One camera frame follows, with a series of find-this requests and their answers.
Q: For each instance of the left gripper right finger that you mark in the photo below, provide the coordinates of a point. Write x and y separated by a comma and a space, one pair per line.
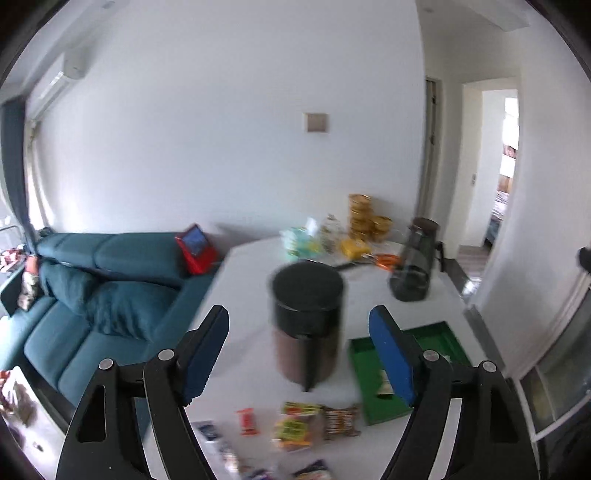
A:
492, 440

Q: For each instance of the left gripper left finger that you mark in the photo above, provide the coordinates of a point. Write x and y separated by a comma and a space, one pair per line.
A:
103, 440

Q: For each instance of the white blue snack packet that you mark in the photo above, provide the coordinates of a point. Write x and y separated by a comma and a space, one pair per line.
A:
208, 432

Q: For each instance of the red snack bar packet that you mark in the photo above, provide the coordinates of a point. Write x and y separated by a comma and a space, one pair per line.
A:
247, 422

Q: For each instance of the brown oatmeal snack bag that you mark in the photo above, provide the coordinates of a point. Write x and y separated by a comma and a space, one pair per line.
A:
340, 422

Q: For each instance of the colourful candy bag green label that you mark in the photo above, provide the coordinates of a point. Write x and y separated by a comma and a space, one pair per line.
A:
299, 427

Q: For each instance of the green tray box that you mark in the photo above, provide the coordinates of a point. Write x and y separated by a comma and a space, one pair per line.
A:
367, 363

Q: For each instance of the teal sofa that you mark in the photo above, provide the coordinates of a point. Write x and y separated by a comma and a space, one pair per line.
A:
119, 296

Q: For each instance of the dark purple snack packet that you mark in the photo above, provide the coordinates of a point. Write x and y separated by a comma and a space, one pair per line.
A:
317, 470

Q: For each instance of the patterned cushion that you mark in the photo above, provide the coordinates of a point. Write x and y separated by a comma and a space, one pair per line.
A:
30, 289

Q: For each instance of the dark glass pitcher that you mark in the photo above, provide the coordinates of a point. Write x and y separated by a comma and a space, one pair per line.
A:
411, 277

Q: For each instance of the orange scissors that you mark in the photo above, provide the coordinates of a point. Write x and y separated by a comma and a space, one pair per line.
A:
386, 261

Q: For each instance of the red tablet device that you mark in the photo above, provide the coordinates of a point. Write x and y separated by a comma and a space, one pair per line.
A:
198, 252

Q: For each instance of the black and copper thermos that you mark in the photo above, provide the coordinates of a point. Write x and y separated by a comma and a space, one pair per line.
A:
307, 317

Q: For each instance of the yellow box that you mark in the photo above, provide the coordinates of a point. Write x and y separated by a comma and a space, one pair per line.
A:
355, 248

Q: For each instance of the stack of golden tins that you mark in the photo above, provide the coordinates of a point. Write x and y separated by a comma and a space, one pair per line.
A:
364, 224

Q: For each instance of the green patterned tissue pack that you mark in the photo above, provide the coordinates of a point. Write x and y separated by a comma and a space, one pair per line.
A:
299, 244

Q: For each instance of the blue curtain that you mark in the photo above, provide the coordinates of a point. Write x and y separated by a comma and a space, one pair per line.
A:
12, 159

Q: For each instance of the beige wall switch panel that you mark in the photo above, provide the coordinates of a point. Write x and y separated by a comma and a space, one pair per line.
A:
315, 122

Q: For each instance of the wall air conditioner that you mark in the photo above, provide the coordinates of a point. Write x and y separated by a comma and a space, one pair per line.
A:
68, 68

